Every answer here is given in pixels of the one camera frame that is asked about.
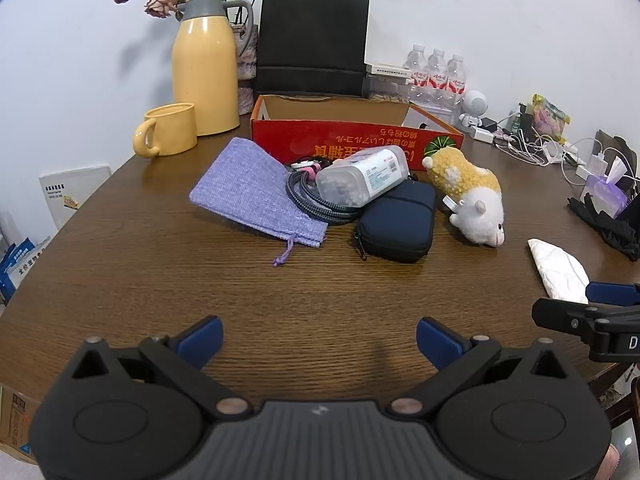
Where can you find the navy zip case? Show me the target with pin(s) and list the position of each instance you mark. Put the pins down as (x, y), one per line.
(395, 225)

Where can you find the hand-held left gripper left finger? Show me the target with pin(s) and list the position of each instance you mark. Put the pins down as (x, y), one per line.
(202, 341)

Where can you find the white charger block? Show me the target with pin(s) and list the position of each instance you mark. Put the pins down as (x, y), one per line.
(481, 134)

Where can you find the clear plastic swab jar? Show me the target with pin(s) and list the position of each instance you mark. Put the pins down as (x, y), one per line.
(380, 170)

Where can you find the purple tissue pack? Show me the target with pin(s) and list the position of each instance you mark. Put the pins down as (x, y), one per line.
(607, 191)

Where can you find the black power adapter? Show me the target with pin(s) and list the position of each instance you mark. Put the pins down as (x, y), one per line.
(489, 123)

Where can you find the colourful snack packet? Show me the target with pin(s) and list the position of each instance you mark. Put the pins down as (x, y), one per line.
(547, 115)

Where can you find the brown cardboard carton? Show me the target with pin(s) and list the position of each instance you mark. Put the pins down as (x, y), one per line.
(15, 420)

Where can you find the white robot figure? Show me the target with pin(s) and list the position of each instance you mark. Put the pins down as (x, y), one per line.
(475, 102)

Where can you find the red cardboard box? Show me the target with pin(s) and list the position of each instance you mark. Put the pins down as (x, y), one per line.
(300, 135)

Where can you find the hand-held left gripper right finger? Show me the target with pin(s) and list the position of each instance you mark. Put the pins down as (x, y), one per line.
(440, 343)

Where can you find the black gloves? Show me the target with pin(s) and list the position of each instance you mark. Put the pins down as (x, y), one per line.
(607, 227)

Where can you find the clear sunflower seed container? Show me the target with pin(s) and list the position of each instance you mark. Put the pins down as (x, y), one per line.
(387, 92)

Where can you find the white flat box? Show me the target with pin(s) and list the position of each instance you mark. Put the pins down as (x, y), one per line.
(387, 70)

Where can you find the yellow thermos jug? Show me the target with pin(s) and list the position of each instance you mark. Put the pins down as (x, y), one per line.
(205, 70)

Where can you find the wooden chair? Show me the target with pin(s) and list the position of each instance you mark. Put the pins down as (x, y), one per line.
(615, 385)

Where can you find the dark brown bag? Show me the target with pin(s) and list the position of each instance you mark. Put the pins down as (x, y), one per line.
(615, 145)

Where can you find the blue white packets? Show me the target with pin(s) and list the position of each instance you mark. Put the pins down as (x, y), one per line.
(20, 265)

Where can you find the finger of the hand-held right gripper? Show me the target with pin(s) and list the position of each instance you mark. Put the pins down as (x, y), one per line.
(560, 314)
(612, 292)

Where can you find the yellow ceramic mug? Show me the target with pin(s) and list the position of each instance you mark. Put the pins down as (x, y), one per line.
(172, 130)

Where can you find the black paper bag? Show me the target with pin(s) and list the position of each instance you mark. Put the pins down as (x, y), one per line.
(310, 35)

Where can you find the white crumpled tissue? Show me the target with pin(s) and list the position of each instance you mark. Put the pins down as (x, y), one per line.
(555, 265)

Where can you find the white booklet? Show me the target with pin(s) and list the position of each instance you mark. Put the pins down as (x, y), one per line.
(75, 190)

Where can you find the white wall charger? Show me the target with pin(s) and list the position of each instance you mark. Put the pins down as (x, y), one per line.
(595, 164)

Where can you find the pink mottled vase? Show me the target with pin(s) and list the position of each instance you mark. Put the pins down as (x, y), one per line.
(246, 67)

